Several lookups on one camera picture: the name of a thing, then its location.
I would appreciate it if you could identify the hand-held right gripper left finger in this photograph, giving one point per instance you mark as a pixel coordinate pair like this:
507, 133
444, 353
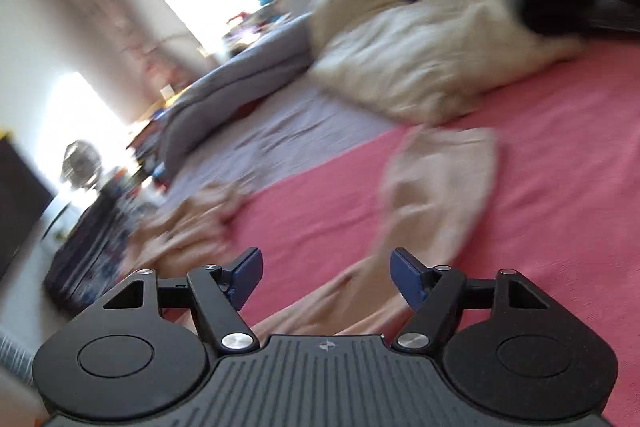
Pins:
247, 274

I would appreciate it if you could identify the cabinet under patterned cloth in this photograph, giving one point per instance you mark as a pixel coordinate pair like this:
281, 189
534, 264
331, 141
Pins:
85, 257

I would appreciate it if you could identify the beige long sleeve shirt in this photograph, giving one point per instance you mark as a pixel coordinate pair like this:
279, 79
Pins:
435, 187

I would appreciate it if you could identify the floral curtain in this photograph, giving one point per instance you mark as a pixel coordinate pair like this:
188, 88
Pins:
125, 22

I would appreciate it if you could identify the crumpled beige garment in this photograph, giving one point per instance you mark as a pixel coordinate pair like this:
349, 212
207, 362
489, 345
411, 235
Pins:
200, 217

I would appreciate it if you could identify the black television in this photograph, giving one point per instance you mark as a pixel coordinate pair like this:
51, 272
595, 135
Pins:
20, 197

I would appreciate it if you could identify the cream pillow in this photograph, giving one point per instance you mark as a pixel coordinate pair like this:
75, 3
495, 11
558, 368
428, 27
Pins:
350, 7

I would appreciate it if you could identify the lavender bed sheet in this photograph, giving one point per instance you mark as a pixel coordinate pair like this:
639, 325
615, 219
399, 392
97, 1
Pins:
280, 132

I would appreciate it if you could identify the white desk fan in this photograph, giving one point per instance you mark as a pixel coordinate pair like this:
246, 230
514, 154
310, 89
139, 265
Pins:
80, 164

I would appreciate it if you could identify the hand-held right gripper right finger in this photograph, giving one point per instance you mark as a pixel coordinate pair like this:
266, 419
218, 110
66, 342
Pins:
407, 274

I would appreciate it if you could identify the grey quilt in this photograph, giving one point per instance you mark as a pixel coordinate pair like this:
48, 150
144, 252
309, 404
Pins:
240, 77

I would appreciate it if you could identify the pink blanket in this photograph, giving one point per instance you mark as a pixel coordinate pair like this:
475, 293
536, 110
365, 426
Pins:
550, 157

